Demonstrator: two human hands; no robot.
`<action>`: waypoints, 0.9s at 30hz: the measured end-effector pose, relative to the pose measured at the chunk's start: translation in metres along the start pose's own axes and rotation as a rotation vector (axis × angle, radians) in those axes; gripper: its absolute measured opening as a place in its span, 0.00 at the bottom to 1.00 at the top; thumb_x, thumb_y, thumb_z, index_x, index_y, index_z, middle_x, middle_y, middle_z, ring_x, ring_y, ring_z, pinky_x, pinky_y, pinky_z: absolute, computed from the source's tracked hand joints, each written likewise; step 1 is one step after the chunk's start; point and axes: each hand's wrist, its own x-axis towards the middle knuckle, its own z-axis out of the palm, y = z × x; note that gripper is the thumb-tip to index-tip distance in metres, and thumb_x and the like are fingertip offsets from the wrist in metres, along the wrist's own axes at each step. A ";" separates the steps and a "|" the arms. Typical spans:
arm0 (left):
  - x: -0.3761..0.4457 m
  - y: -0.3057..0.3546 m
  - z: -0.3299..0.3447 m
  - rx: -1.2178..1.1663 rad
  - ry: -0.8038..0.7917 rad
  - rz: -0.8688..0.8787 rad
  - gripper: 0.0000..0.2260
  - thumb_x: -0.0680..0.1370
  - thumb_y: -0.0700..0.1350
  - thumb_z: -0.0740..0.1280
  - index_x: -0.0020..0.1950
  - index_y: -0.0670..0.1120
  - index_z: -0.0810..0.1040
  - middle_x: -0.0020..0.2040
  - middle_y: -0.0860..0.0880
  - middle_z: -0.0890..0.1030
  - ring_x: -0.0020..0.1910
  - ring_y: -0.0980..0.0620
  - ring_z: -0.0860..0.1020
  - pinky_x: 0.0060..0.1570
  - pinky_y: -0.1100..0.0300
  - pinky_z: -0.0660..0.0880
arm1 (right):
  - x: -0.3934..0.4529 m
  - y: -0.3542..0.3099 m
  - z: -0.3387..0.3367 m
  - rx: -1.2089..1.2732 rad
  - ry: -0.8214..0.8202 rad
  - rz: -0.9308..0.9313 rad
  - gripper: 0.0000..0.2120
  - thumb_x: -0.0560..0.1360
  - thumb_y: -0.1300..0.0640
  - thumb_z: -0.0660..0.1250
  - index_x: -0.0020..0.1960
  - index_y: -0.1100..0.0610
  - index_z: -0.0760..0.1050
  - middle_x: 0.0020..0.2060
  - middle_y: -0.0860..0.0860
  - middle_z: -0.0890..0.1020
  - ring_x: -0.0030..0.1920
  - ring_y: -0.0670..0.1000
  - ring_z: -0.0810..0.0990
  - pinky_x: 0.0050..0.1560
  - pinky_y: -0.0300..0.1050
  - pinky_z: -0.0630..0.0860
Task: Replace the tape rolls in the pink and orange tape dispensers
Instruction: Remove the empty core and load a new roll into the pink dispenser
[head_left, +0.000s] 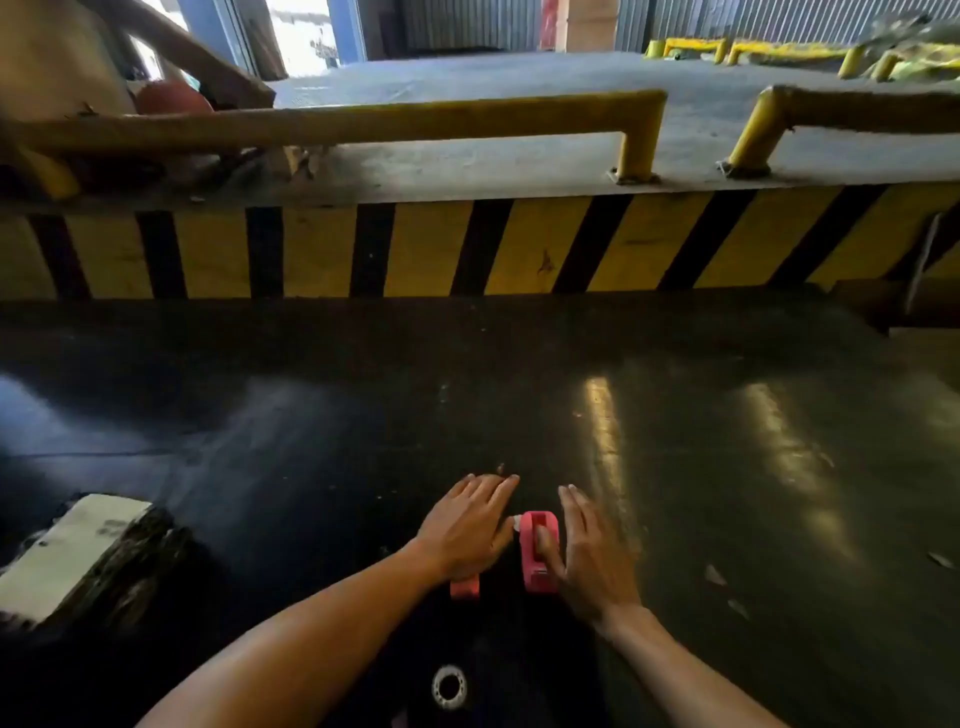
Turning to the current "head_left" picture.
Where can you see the red paper scrap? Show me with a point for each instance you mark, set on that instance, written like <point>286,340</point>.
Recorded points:
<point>739,609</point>
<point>715,575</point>

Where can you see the black parcel with white label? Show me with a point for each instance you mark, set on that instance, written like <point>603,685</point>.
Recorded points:
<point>60,555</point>

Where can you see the clear tape roll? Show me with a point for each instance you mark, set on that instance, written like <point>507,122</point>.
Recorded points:
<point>435,688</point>

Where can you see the wooden beam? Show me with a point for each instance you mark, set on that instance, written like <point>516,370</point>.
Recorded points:
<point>187,56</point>

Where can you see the grey paper scrap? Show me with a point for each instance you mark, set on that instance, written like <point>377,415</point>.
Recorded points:
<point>941,560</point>

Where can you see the wooden pallet legs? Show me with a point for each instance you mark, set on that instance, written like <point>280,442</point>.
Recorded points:
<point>296,161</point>

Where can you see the grey metal rod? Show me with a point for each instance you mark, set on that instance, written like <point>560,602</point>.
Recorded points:
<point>921,262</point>

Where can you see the brown cardboard box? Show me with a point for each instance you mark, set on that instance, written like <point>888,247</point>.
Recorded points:
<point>862,300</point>

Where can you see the distant yellow guard rail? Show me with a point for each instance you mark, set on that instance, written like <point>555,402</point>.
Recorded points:
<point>694,46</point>
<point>915,64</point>
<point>787,52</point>

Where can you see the person's left forearm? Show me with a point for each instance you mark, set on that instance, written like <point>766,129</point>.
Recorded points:
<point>315,652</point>

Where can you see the long yellow guard rail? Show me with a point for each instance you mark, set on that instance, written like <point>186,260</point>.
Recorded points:
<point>375,120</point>

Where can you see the orange tape dispenser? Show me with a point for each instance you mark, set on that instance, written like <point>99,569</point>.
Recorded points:
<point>465,589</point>

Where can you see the blue door frame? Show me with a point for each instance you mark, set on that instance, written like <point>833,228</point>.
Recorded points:
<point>345,30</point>

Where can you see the pink tape dispenser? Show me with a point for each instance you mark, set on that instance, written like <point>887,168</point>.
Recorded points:
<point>536,574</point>

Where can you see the person's right forearm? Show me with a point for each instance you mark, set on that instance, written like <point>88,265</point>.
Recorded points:
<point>675,675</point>

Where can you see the person's left hand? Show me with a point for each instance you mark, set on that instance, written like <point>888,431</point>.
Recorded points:
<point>465,529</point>

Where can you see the person's right hand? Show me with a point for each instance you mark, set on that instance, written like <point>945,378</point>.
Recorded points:
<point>596,570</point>

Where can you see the yellow black striped curb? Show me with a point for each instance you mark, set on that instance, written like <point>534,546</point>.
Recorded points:
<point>420,247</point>

